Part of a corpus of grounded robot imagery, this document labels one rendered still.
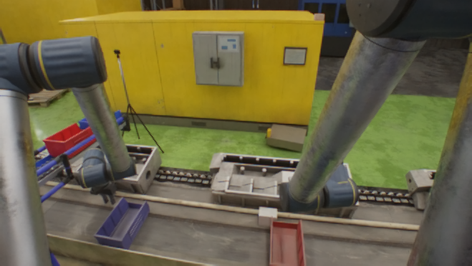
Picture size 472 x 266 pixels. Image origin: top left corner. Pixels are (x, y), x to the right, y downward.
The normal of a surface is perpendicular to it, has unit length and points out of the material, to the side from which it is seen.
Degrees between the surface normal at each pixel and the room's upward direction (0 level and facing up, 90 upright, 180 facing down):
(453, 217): 86
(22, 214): 64
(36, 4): 90
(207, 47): 90
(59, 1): 90
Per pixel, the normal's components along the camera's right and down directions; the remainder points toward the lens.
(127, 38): -0.15, 0.47
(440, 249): -0.88, 0.17
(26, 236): 0.89, -0.32
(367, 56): -0.83, 0.41
